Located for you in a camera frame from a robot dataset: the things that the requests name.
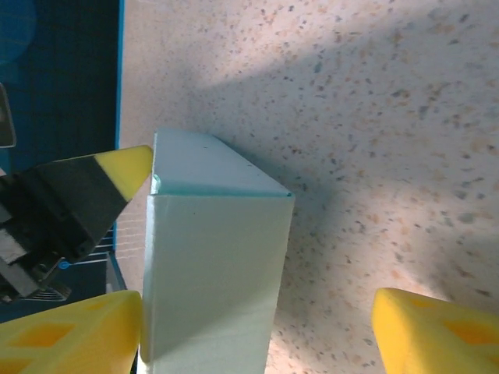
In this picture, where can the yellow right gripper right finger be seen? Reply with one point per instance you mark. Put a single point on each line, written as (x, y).
(436, 339)

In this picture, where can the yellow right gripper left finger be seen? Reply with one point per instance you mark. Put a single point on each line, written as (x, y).
(58, 343)

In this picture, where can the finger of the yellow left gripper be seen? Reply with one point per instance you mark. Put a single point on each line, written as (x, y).
(78, 195)

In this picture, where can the light blue paper box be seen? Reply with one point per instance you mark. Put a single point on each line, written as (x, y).
(214, 272)

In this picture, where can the aluminium frame post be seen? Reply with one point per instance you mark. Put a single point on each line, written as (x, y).
(115, 272)

